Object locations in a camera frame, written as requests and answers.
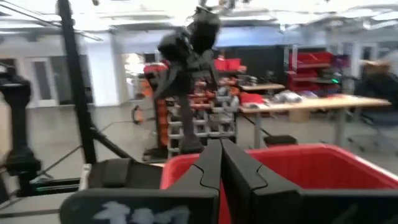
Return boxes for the black office chair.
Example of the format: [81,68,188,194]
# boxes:
[348,107,398,153]

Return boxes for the black mounting rail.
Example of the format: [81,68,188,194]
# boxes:
[29,177,82,195]

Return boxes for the black aluminium frame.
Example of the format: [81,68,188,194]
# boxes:
[57,0,136,165]

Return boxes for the crumpled grey plastic bags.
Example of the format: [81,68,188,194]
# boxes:
[273,90,303,103]

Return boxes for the brown cardboard box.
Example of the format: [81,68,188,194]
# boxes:
[288,109,312,123]

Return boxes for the storage rack with small bins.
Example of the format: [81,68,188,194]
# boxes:
[142,55,246,156]

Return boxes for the black slide with wide band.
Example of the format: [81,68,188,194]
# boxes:
[88,157,165,190]

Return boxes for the black low stool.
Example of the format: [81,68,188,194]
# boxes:
[263,134,299,147]

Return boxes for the red plastic bin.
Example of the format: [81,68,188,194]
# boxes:
[160,142,398,224]

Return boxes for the long light wood table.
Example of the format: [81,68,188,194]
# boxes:
[239,95,392,149]

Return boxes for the small light wood table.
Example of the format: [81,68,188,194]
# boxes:
[241,82,286,91]

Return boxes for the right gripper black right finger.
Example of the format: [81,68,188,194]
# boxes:
[221,138,398,224]

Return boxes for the red bin shelf rack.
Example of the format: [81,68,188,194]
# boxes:
[284,45,335,94]

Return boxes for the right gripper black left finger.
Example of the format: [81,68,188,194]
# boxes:
[58,138,223,224]

